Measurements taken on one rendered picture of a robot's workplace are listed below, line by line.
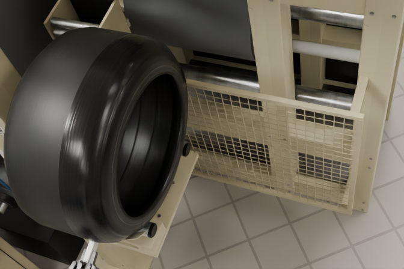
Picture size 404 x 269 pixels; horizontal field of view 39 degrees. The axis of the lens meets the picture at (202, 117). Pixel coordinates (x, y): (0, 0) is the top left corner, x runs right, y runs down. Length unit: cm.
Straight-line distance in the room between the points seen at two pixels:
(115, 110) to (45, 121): 16
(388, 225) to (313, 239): 33
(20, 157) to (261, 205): 151
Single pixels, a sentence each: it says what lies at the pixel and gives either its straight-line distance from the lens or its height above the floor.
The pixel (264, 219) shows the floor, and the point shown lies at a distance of 264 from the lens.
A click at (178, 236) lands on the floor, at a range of 266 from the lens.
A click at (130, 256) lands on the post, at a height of 10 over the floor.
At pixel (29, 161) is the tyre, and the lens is 137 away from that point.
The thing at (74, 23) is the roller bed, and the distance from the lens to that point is 183.
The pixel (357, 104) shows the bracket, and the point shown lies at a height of 98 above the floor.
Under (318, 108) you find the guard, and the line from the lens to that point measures 171.
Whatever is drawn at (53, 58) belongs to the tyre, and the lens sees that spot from 140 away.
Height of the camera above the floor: 243
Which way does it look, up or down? 56 degrees down
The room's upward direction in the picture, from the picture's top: 17 degrees counter-clockwise
